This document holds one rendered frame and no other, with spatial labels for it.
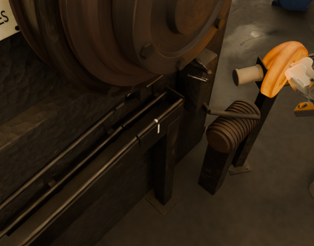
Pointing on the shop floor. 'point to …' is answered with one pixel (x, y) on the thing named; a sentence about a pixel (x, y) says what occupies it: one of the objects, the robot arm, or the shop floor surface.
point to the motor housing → (225, 143)
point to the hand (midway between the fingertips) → (283, 65)
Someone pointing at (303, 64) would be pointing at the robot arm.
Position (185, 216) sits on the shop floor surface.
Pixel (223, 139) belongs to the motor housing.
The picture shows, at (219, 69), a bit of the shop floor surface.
